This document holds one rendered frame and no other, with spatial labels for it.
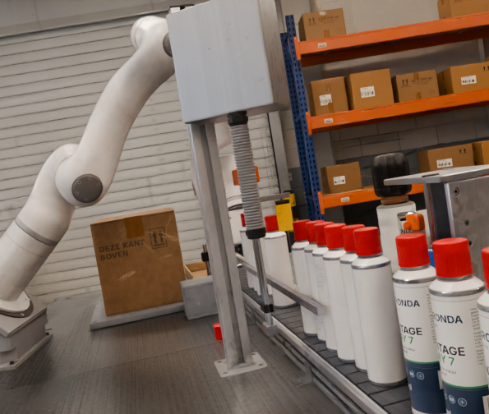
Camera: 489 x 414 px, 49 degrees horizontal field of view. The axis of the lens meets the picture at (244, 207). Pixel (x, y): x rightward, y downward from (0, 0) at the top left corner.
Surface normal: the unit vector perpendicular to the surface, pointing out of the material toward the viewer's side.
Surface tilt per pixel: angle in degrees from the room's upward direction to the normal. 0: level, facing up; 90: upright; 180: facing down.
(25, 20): 90
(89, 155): 79
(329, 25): 90
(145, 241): 90
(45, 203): 49
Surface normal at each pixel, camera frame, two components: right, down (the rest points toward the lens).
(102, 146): 0.58, -0.04
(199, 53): -0.38, 0.11
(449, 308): -0.59, 0.14
